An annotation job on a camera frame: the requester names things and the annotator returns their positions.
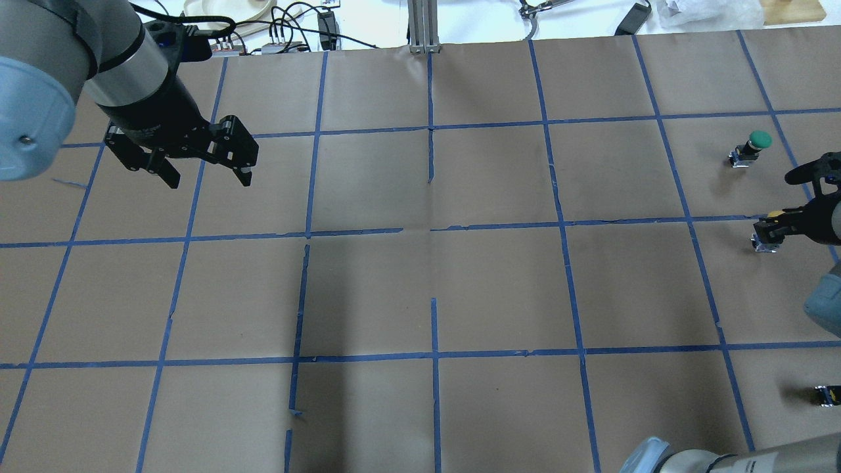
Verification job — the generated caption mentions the black power adapter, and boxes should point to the black power adapter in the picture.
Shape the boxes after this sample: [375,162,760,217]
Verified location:
[614,1,652,36]

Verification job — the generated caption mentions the black cable bundle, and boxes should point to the black cable bundle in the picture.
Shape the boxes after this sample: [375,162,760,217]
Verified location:
[131,0,378,53]

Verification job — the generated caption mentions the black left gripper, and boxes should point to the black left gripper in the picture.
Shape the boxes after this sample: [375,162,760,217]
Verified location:
[103,112,259,189]

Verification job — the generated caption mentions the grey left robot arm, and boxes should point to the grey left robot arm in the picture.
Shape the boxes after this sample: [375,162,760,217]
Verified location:
[1,1,259,189]

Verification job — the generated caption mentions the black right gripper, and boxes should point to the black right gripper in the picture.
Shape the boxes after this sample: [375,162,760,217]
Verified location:
[780,152,840,246]

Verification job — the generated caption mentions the green push button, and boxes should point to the green push button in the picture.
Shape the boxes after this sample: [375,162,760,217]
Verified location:
[728,131,774,169]

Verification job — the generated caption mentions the yellow push button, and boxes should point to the yellow push button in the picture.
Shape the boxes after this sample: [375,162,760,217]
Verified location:
[751,210,786,254]

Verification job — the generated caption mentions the aluminium frame post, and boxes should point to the aluminium frame post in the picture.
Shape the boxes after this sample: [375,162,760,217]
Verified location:
[407,0,441,55]

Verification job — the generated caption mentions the small black yellow switch block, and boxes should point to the small black yellow switch block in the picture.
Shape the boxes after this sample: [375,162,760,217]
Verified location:
[813,384,841,407]

